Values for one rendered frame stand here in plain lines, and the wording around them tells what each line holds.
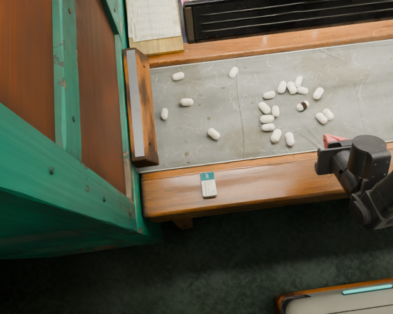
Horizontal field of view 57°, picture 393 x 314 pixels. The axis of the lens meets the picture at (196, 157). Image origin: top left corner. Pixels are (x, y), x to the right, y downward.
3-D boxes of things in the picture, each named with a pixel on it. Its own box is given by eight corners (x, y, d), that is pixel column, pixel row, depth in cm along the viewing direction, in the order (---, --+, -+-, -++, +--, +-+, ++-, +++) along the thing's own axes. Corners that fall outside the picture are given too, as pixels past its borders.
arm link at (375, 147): (362, 230, 63) (406, 220, 64) (375, 179, 56) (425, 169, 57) (328, 187, 73) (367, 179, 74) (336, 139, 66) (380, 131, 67)
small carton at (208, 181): (216, 196, 90) (217, 195, 88) (203, 197, 90) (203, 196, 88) (213, 172, 92) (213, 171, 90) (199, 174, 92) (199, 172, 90)
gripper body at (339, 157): (316, 146, 76) (330, 167, 70) (363, 139, 76) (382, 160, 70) (314, 170, 80) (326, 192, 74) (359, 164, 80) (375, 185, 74)
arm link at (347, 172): (349, 209, 69) (378, 205, 69) (356, 181, 65) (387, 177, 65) (335, 185, 74) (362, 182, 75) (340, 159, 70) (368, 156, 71)
